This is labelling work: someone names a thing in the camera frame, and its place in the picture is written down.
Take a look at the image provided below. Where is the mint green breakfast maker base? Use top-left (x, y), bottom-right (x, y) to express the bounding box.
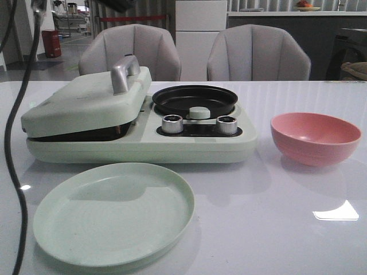
top-left (26, 96), bottom-right (257, 163)

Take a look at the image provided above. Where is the left silver control knob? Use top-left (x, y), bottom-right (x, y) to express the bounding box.
top-left (161, 115), bottom-right (184, 134)

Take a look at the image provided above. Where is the pink plastic bowl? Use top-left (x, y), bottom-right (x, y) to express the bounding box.
top-left (271, 112), bottom-right (362, 167)

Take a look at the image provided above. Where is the white cabinet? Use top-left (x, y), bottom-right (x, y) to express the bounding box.
top-left (175, 1), bottom-right (227, 81)

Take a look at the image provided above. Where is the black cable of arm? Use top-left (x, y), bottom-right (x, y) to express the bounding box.
top-left (0, 0), bottom-right (46, 275)

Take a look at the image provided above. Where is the fruit plate on counter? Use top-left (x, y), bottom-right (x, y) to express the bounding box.
top-left (294, 0), bottom-right (321, 12)

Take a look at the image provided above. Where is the right silver control knob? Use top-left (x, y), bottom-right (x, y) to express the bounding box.
top-left (216, 116), bottom-right (237, 135)

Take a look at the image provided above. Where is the right grey upholstered chair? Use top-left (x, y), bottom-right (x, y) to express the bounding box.
top-left (206, 24), bottom-right (311, 81)

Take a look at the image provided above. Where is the grey upholstered chair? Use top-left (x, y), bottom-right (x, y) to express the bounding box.
top-left (78, 24), bottom-right (181, 81)
top-left (206, 24), bottom-right (311, 81)

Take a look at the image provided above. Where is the silver control knob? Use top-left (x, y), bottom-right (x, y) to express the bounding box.
top-left (161, 115), bottom-right (184, 134)
top-left (216, 116), bottom-right (237, 135)

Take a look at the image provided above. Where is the left grey upholstered chair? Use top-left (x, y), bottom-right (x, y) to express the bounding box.
top-left (78, 24), bottom-right (181, 81)

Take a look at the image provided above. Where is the grey counter with white top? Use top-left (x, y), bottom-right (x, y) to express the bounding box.
top-left (227, 11), bottom-right (366, 80)

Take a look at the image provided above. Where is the dark appliance at right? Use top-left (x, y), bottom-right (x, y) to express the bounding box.
top-left (325, 28), bottom-right (366, 80)

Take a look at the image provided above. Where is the mint green round plate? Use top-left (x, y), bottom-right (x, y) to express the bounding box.
top-left (33, 163), bottom-right (194, 270)

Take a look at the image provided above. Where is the black round frying pan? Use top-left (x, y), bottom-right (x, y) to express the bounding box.
top-left (152, 85), bottom-right (238, 119)

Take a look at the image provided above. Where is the red bin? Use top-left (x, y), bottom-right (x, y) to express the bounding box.
top-left (41, 30), bottom-right (61, 58)

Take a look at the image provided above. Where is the breakfast maker hinged lid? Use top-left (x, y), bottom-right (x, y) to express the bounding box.
top-left (21, 56), bottom-right (151, 142)

